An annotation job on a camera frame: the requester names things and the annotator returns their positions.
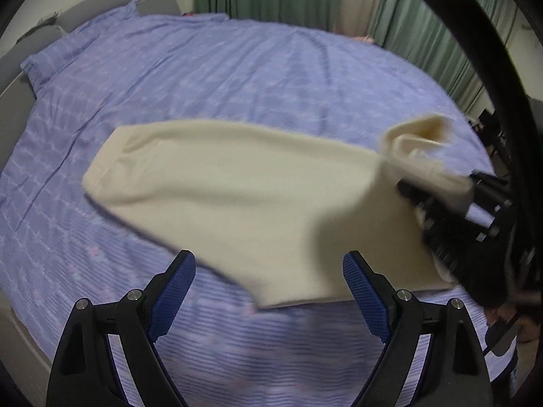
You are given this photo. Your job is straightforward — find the beige sheer curtain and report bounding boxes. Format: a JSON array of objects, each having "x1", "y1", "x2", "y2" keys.
[{"x1": 339, "y1": 0, "x2": 385, "y2": 42}]

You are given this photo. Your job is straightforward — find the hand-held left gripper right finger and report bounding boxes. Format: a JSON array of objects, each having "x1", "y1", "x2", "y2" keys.
[{"x1": 341, "y1": 251, "x2": 495, "y2": 407}]

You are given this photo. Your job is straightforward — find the blue striped bed sheet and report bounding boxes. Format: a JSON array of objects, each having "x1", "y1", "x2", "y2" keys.
[{"x1": 0, "y1": 1, "x2": 516, "y2": 407}]

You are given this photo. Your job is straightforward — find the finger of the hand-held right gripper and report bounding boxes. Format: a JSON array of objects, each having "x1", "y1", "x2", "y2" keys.
[{"x1": 396, "y1": 177, "x2": 434, "y2": 222}]

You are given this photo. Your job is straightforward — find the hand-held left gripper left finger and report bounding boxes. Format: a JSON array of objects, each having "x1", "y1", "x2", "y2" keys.
[{"x1": 46, "y1": 250, "x2": 196, "y2": 407}]

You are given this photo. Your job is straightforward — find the black chair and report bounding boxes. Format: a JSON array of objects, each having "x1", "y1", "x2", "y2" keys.
[{"x1": 476, "y1": 108, "x2": 510, "y2": 158}]

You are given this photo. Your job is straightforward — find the thick black cable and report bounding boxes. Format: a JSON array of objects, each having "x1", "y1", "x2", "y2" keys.
[{"x1": 382, "y1": 0, "x2": 536, "y2": 274}]

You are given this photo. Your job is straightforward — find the grey padded headboard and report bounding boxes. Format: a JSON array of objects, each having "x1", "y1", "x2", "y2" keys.
[{"x1": 0, "y1": 0, "x2": 183, "y2": 94}]

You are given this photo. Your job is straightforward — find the cream white pants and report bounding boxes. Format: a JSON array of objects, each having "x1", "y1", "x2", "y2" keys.
[{"x1": 82, "y1": 113, "x2": 476, "y2": 309}]

